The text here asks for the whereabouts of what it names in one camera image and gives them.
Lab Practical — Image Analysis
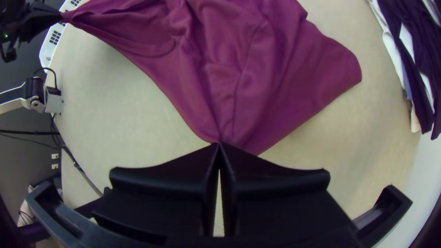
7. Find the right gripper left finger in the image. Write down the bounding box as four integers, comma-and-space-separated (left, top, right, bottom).
91, 142, 221, 239

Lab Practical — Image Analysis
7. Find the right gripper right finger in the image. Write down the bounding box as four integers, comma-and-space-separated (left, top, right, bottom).
219, 142, 357, 238

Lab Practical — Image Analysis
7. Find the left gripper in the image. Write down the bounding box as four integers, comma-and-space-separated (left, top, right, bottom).
14, 1, 66, 43

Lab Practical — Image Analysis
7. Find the maroon t-shirt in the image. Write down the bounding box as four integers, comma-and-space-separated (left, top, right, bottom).
61, 0, 363, 157

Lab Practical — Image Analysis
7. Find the white laundry basket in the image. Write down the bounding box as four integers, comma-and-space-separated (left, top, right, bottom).
38, 0, 85, 70

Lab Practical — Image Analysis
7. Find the pile of folded clothes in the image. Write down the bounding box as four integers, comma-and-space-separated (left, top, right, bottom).
366, 0, 441, 141

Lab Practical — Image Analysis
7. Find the black cable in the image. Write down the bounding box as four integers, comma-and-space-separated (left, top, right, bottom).
51, 115, 105, 198
32, 67, 58, 91
0, 42, 18, 64
0, 129, 62, 136

